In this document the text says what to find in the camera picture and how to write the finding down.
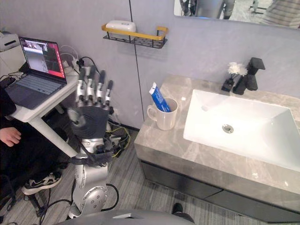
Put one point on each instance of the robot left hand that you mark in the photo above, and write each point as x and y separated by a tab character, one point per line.
93	117

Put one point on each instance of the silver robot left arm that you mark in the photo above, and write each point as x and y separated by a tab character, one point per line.
90	178

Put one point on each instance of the white desk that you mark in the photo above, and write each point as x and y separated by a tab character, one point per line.
44	107

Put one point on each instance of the blue toothpaste tube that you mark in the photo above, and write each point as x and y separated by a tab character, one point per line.
159	97

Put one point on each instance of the white ceramic mug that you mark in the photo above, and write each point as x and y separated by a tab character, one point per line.
165	114

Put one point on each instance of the grey laptop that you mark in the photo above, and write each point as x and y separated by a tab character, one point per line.
37	70

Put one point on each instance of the person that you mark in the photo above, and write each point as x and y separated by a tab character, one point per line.
21	150

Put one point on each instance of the person's hand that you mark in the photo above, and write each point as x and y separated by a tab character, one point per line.
9	137

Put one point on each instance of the white soap box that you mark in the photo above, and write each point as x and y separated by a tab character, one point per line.
120	25

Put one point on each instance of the white printer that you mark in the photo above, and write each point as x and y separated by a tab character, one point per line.
8	42

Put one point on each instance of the metal sink drain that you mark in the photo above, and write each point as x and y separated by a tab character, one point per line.
227	128

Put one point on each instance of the grey vanity cabinet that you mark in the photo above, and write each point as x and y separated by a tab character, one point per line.
211	187

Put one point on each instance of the white flower in black vase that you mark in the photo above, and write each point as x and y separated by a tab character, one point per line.
233	75

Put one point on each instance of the white rectangular sink basin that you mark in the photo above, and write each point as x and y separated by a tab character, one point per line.
241	127

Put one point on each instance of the black faucet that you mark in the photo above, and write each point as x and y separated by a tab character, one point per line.
250	76

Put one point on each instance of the black and gold wall shelf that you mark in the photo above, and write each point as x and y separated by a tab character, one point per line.
138	37

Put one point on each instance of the wall mirror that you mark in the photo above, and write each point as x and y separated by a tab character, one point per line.
236	11

